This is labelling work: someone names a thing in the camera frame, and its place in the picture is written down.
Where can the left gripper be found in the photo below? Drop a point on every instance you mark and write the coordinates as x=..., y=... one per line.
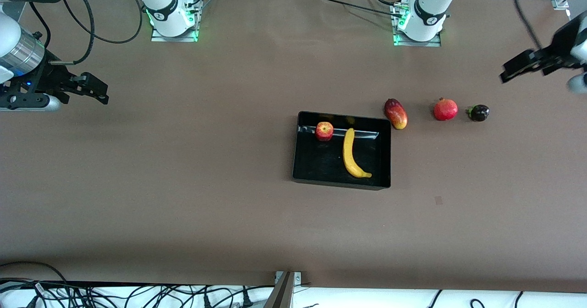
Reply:
x=557, y=46

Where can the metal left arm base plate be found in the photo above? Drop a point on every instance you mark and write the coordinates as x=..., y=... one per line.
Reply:
x=431, y=43

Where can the yellow banana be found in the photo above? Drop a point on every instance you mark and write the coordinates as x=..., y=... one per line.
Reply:
x=349, y=154

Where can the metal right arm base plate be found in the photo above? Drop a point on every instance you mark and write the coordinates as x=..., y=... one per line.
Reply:
x=158, y=37

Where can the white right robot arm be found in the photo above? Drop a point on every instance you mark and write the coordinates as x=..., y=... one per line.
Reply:
x=161, y=3

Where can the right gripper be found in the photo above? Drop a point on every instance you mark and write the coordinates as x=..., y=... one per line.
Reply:
x=49, y=78

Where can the black rectangular plastic tray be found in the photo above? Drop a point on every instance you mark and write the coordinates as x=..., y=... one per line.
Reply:
x=321, y=166

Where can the aluminium camera mount post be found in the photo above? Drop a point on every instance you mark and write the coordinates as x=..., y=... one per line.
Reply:
x=280, y=294

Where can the red pomegranate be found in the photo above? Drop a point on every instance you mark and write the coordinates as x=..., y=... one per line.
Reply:
x=445, y=109

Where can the red apple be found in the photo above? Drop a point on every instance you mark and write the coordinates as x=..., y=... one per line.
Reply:
x=324, y=131

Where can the dark purple mangosteen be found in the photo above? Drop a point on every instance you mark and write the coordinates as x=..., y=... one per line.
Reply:
x=479, y=113

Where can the red yellow mango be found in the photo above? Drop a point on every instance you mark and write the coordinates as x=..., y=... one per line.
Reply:
x=395, y=113

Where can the black power plug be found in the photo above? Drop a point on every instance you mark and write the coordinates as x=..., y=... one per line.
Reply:
x=247, y=301
x=207, y=301

